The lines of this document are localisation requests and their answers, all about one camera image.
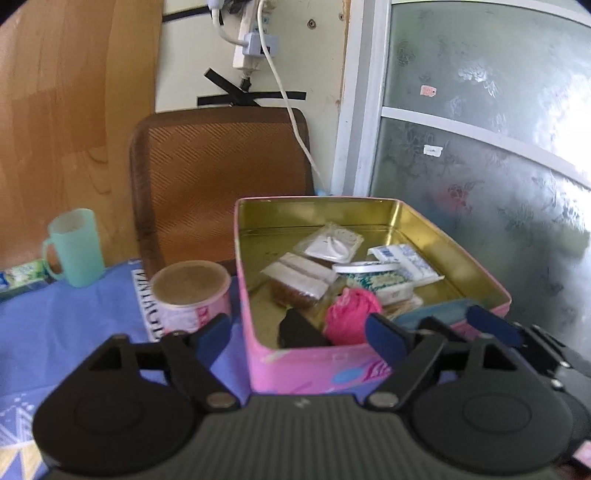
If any wooden board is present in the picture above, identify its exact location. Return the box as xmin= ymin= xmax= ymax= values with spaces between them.
xmin=0 ymin=0 xmax=167 ymax=273

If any pink tin box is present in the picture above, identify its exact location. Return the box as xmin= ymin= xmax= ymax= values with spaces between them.
xmin=233 ymin=196 xmax=512 ymax=395

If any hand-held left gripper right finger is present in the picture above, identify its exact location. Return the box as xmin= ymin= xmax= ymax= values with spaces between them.
xmin=366 ymin=313 xmax=532 ymax=411

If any clear packet with brown contents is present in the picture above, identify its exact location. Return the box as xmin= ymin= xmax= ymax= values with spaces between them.
xmin=262 ymin=252 xmax=339 ymax=311

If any white cable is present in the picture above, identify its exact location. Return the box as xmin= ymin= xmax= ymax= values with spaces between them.
xmin=257 ymin=0 xmax=331 ymax=195

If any blue flat pack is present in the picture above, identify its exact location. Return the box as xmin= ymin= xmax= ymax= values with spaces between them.
xmin=392 ymin=299 xmax=476 ymax=330

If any blue printed tablecloth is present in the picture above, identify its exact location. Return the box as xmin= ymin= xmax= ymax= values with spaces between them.
xmin=0 ymin=258 xmax=254 ymax=480

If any round tub with red label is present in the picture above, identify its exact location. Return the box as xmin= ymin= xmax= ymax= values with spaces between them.
xmin=150 ymin=261 xmax=232 ymax=337

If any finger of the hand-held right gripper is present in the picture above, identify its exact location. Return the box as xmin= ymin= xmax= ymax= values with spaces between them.
xmin=466 ymin=305 xmax=525 ymax=348

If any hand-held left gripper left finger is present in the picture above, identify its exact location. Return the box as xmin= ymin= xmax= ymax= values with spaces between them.
xmin=81 ymin=314 xmax=241 ymax=411

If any white power strip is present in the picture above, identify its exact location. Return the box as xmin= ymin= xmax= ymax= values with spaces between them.
xmin=208 ymin=0 xmax=281 ymax=71

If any black tape cross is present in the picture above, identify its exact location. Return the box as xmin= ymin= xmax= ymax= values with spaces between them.
xmin=198 ymin=68 xmax=308 ymax=108

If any white lidded green label tub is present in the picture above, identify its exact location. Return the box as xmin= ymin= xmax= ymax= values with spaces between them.
xmin=331 ymin=261 xmax=415 ymax=305

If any mint green mug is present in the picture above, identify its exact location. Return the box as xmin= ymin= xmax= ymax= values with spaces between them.
xmin=41 ymin=209 xmax=107 ymax=288

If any black pouch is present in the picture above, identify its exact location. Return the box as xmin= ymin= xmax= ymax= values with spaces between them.
xmin=277 ymin=307 xmax=334 ymax=349

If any white sachet packet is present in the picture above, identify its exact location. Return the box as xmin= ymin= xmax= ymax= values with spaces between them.
xmin=293 ymin=223 xmax=364 ymax=264

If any white tissue pack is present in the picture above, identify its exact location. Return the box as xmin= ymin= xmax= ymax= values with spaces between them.
xmin=368 ymin=244 xmax=445 ymax=285

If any black and white magazine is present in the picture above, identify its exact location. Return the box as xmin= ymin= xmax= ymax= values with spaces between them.
xmin=130 ymin=269 xmax=168 ymax=343

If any pink yarn ball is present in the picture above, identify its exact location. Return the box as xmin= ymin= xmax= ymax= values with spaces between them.
xmin=325 ymin=287 xmax=384 ymax=346

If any frosted glass window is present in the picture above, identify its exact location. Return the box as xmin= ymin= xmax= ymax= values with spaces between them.
xmin=332 ymin=0 xmax=591 ymax=356

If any green and blue snack packet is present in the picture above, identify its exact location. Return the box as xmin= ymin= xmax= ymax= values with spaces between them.
xmin=0 ymin=258 xmax=55 ymax=302

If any cotton swab packet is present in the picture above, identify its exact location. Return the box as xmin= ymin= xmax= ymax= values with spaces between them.
xmin=382 ymin=295 xmax=424 ymax=320

